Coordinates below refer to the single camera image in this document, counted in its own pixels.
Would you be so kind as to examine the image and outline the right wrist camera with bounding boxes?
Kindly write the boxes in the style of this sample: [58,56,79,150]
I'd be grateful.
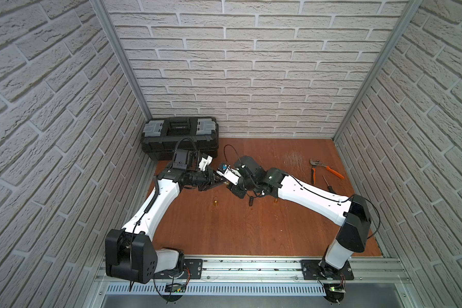
[216,163,241,186]

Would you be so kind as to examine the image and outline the aluminium rail frame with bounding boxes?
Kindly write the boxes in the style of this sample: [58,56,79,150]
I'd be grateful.
[83,255,422,307]

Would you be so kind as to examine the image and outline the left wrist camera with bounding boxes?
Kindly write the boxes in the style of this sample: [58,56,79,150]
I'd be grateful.
[198,153,213,171]

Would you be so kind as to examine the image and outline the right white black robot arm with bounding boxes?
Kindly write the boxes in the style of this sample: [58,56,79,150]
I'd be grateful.
[218,156,372,272]

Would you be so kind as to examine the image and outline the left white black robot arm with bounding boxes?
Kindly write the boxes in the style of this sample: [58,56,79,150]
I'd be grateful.
[105,167,225,284]

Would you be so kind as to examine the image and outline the black plastic toolbox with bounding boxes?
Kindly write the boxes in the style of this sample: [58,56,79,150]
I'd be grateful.
[141,117,219,160]

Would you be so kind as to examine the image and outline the orange handled pliers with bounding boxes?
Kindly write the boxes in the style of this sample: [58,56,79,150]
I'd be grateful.
[309,159,345,179]

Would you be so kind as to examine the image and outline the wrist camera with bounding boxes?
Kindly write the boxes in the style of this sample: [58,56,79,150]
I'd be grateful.
[198,153,213,171]
[216,163,241,186]

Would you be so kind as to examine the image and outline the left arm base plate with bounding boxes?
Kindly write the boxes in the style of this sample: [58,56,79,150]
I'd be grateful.
[155,258,204,280]

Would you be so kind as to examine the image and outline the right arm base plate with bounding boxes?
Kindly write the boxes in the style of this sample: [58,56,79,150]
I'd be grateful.
[300,259,354,281]

